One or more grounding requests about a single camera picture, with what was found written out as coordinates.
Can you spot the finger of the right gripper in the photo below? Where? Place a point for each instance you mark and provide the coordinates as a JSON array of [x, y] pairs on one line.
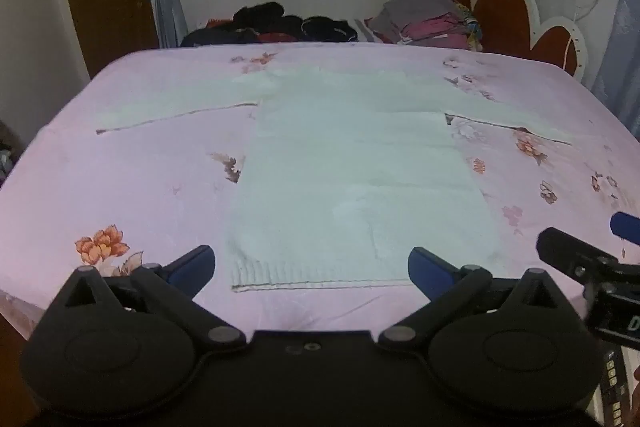
[[574, 258], [625, 226]]

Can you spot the pile of dark clothes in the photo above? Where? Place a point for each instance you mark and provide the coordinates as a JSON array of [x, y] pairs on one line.
[[268, 23]]

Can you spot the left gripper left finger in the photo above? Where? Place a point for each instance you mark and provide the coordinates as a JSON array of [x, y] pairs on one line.
[[136, 336]]

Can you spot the red white scalloped headboard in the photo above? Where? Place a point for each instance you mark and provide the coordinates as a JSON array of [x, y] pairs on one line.
[[515, 28]]

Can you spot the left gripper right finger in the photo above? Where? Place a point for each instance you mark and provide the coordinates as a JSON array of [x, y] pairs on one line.
[[509, 341]]

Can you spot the stack of folded clothes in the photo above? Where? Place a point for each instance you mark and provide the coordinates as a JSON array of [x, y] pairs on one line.
[[431, 23]]

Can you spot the white knit sweater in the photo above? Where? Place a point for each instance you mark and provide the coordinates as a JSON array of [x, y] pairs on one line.
[[346, 173]]

